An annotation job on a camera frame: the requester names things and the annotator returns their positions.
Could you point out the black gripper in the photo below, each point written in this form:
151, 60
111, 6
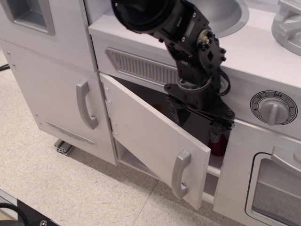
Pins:
204, 101

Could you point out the white cabinet door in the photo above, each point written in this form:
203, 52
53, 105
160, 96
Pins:
154, 139

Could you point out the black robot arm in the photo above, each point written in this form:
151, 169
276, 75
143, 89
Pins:
186, 33

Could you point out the red toy strawberry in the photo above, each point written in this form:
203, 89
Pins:
219, 149

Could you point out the grey timer knob dial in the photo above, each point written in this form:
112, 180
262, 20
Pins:
273, 107

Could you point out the silver vent grille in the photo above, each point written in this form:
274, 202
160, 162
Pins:
142, 68

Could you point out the white oven door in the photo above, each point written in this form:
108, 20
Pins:
252, 189

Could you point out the white toy kitchen unit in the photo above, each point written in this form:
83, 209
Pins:
104, 184

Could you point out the silver sink bowl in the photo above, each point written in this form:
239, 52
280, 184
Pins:
225, 16

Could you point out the silver stove burner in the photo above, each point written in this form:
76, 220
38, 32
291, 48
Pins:
286, 26

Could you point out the silver fridge emblem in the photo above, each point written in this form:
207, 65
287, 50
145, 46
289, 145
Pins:
70, 133

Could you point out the aluminium extrusion bar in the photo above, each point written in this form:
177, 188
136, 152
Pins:
64, 147

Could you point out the silver oven door handle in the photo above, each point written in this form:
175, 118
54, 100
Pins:
288, 159

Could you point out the silver fridge door handle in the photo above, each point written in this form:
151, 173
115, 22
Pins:
82, 90

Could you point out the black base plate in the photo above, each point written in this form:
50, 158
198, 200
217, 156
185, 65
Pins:
34, 217

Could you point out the aluminium frame rail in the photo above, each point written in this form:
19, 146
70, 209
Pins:
7, 214

